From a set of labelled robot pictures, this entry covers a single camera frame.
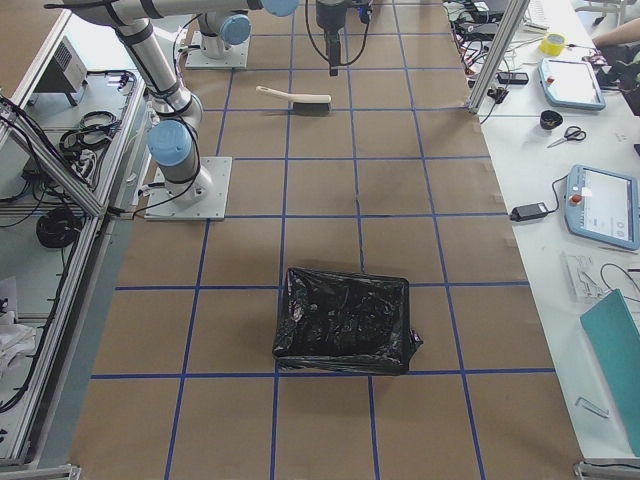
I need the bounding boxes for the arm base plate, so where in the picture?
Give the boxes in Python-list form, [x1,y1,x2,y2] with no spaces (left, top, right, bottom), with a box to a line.
[144,157,233,221]
[185,31,250,70]

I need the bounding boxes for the blue teach pendant near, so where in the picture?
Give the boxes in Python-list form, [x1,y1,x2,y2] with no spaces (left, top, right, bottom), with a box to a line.
[564,165,639,251]

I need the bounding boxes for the black tape roll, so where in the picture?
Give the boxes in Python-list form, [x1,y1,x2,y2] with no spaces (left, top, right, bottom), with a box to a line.
[539,110,564,131]

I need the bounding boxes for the black scissors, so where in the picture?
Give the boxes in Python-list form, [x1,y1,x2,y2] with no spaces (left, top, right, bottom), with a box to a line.
[548,125,587,148]

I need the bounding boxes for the blue teach pendant far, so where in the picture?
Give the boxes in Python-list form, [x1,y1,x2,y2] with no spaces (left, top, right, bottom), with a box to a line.
[538,58,606,111]

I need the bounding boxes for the teal folder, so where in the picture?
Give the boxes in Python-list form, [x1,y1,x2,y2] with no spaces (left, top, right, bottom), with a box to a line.
[580,289,639,456]

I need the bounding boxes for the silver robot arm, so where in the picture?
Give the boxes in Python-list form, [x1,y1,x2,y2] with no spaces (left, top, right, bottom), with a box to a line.
[197,1,372,77]
[44,0,298,131]

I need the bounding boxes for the black bag lined bin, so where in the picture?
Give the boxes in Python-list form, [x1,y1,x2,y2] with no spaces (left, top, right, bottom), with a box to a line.
[272,267,422,376]

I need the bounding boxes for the blue teach pendant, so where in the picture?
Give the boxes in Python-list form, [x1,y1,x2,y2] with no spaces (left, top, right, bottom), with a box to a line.
[538,58,606,111]
[564,165,639,251]

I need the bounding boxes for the coiled black cables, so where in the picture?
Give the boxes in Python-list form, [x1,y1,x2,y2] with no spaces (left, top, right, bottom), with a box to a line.
[35,204,82,249]

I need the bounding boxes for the black power adapter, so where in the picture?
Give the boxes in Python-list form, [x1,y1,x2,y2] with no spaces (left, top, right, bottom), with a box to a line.
[509,202,550,222]

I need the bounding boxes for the grey metal box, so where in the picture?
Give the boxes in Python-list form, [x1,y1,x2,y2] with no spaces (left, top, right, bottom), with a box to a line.
[34,36,88,107]

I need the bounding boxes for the metal hex key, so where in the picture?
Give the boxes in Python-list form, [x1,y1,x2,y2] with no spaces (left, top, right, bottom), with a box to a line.
[575,396,610,418]

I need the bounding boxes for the beige hand brush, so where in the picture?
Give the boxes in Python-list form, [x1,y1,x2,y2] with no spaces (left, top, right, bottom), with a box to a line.
[255,85,332,115]

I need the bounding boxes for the yellow tape roll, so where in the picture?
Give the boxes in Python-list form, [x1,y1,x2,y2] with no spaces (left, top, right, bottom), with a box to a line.
[538,33,566,57]

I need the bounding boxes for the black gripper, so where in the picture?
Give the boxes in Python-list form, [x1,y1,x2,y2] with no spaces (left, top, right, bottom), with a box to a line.
[315,0,346,76]

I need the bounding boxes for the white crumpled cloth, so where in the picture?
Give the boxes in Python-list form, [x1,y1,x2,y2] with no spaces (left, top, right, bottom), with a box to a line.
[1,311,36,376]

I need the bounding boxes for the aluminium frame post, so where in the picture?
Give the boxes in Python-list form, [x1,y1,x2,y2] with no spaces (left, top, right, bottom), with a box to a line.
[467,0,529,113]

